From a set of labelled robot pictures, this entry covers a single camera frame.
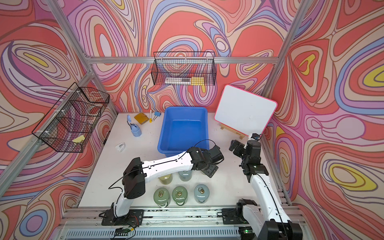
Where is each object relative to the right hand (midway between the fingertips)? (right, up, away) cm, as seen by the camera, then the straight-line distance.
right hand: (239, 148), depth 83 cm
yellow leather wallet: (-66, +19, +31) cm, 76 cm away
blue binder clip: (-55, +22, +36) cm, 69 cm away
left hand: (-17, -10, -3) cm, 20 cm away
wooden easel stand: (+3, +8, +19) cm, 21 cm away
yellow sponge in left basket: (-82, +6, -12) cm, 83 cm away
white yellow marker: (-60, +18, +32) cm, 70 cm away
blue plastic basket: (-35, +11, +28) cm, 46 cm away
